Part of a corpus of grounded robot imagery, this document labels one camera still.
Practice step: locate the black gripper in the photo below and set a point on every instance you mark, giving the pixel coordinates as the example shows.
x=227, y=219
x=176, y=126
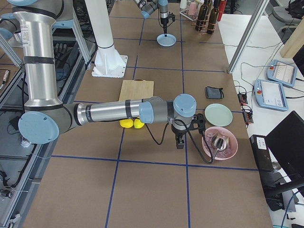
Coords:
x=178, y=133
x=164, y=21

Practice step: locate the light blue plate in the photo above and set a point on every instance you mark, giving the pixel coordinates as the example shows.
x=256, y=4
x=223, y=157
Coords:
x=166, y=40

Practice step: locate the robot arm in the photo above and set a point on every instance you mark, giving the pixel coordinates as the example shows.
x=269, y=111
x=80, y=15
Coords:
x=46, y=116
x=147, y=8

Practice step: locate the green plate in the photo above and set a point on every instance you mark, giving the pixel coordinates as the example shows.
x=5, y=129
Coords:
x=218, y=115

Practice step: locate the white cup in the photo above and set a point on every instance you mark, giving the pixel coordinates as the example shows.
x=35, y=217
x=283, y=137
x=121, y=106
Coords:
x=183, y=4

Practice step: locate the pink cup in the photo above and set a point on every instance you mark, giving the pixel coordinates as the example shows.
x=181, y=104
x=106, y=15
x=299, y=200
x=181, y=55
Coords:
x=192, y=9

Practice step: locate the metal scoop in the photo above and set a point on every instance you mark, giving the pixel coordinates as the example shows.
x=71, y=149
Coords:
x=220, y=142

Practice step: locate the dark wine bottle middle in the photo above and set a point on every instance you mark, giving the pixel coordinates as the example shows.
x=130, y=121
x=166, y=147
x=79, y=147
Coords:
x=201, y=15

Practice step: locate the dark wine bottle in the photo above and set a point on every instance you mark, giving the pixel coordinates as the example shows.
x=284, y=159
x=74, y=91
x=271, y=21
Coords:
x=201, y=15
x=213, y=17

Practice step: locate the yellow lemon right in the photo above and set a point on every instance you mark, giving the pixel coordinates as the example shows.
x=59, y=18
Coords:
x=138, y=124

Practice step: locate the yellow lemon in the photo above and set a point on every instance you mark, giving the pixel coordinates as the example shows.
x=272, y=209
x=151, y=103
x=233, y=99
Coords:
x=138, y=124
x=126, y=123

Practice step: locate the dark wine bottle front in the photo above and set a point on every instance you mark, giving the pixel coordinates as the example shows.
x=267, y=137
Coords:
x=213, y=17

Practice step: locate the pink bowl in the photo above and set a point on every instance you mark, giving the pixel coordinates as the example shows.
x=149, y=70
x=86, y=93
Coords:
x=216, y=154

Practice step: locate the yellow lemon left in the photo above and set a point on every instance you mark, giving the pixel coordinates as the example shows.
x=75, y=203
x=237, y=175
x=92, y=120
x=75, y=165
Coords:
x=126, y=123

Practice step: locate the black pouch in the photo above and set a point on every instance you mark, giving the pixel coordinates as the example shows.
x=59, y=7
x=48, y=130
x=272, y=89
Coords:
x=214, y=93

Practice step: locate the red cylinder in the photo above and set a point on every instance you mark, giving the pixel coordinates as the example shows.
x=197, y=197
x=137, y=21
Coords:
x=221, y=9

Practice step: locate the wooden cutting board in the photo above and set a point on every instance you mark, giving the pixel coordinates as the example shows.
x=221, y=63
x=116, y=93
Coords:
x=136, y=89

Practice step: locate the black power box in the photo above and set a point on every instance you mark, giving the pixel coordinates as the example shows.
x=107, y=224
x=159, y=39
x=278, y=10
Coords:
x=261, y=153

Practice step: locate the teach pendant near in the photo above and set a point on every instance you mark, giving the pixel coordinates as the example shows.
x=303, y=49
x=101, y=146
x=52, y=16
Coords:
x=270, y=95

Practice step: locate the teach pendant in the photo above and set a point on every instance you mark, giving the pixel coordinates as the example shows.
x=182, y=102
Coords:
x=282, y=72
x=270, y=95

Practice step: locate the black monitor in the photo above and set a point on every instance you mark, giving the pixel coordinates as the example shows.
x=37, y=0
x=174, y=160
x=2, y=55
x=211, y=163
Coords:
x=286, y=142

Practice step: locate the teach pendant far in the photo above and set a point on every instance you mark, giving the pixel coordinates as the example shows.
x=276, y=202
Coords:
x=282, y=72

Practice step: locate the copper wire bottle rack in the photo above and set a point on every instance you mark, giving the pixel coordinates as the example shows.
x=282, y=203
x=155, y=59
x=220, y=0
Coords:
x=206, y=20

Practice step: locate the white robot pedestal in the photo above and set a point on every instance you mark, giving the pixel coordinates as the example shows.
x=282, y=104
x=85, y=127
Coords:
x=108, y=61

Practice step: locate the aluminium frame post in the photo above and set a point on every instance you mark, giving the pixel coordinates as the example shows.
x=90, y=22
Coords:
x=252, y=24

